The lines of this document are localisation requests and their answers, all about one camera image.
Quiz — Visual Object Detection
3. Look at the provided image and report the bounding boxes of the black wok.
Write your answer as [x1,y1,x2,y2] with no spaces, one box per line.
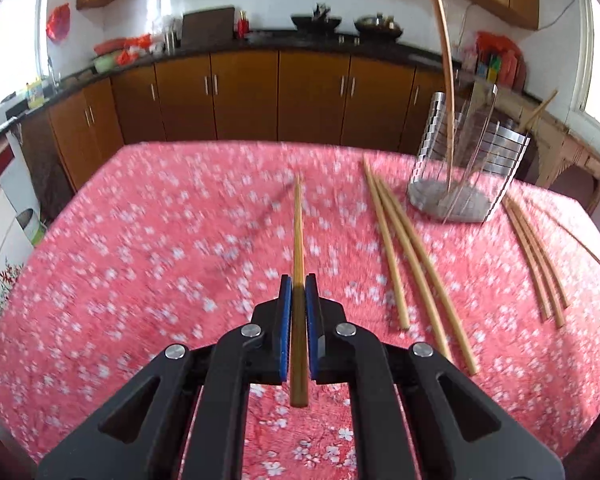
[291,4,343,32]

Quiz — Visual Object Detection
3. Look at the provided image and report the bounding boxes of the white appliance with flower decal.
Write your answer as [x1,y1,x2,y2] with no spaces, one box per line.
[0,135,47,313]

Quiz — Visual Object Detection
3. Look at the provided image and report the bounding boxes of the pink floral tablecloth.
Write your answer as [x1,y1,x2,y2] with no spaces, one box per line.
[0,141,600,480]

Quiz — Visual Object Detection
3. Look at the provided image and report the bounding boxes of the brown lower kitchen cabinets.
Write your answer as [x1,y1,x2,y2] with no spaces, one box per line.
[47,50,448,191]

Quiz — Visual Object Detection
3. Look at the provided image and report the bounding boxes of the metal wire utensil holder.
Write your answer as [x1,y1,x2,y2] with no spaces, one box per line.
[407,84,532,223]

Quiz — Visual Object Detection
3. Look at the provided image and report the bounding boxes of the yellow green bottle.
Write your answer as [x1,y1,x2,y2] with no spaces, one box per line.
[26,77,47,109]

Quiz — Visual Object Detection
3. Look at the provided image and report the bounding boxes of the hanging red plastic bag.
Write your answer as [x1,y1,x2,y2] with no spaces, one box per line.
[46,3,72,43]

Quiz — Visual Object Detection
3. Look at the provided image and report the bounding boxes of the dark lidded pan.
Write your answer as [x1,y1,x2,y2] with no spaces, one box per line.
[354,13,405,40]

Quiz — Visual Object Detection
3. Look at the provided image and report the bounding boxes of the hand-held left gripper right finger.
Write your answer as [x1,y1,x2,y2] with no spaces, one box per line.
[305,273,564,480]

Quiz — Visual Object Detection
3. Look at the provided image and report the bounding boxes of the dark cutting board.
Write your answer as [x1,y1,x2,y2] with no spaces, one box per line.
[181,7,237,42]

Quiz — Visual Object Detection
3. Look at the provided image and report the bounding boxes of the glass jars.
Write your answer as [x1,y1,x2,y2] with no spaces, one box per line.
[152,16,182,54]

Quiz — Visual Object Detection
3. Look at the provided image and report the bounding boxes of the black kitchen countertop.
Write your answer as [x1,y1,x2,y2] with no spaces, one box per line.
[0,32,461,153]

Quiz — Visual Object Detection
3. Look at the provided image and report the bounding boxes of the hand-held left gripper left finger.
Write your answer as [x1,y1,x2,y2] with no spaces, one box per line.
[35,274,294,480]

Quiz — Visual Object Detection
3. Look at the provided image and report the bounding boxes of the red plastic bags on basin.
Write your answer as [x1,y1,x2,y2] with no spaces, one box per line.
[94,34,153,66]

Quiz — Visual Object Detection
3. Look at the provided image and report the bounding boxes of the wooden side table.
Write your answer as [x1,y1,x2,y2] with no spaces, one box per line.
[495,89,600,217]

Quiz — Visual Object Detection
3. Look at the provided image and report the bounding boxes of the green basin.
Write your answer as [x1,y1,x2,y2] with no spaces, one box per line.
[92,52,131,74]

